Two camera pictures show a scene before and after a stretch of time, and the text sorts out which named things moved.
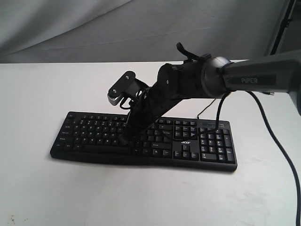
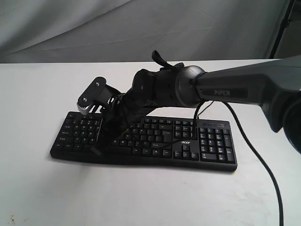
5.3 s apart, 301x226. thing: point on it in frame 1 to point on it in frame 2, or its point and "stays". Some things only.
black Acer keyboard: (195, 144) stays
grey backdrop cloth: (122, 31) stays
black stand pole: (285, 23) stays
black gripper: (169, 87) to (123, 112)
